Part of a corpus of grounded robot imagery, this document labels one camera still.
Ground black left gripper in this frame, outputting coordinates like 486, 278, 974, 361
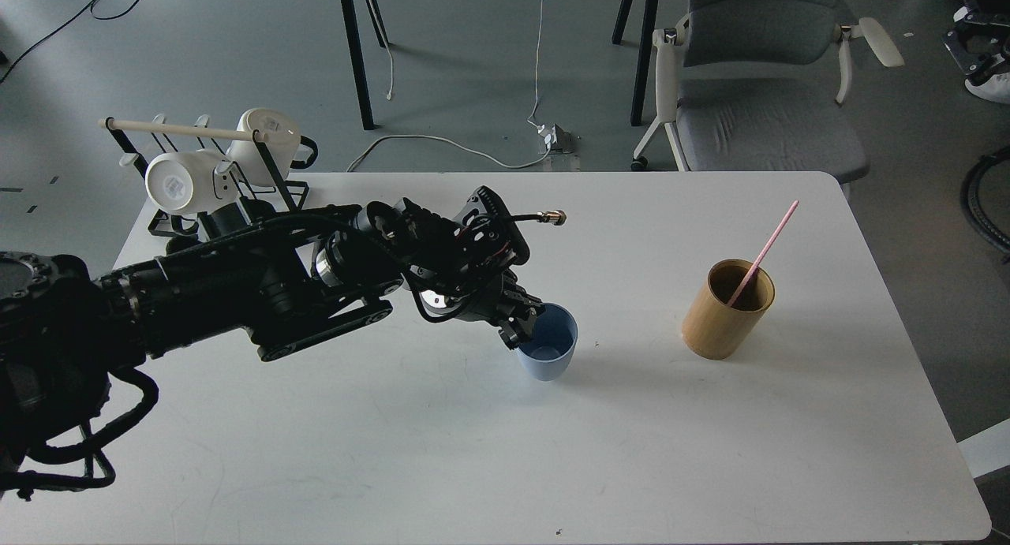
371, 186, 544, 350

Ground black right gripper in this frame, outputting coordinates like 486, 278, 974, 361
944, 0, 1009, 86

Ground blue plastic cup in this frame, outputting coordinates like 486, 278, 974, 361
513, 303, 578, 382

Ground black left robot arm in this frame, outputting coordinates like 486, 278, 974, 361
1, 186, 567, 501

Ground white shoe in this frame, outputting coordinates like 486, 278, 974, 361
964, 72, 1009, 104

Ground bamboo cylinder holder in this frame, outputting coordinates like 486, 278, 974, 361
681, 259, 776, 360

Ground grey office chair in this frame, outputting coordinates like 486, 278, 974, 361
631, 0, 904, 186

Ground black table legs right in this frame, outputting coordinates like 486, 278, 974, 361
611, 0, 660, 127

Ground black table legs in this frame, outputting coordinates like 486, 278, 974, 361
339, 0, 391, 131
611, 0, 660, 127

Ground white mug upper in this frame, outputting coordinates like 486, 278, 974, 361
225, 107, 318, 187

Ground white mug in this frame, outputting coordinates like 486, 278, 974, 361
144, 149, 239, 215
225, 107, 318, 187

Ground white mug lower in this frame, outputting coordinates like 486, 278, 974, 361
144, 149, 239, 215

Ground black table legs left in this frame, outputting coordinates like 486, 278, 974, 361
339, 0, 391, 131

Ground white floor cable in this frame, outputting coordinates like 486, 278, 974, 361
346, 0, 553, 173

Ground black wire mug rack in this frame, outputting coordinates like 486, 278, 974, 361
99, 109, 318, 238

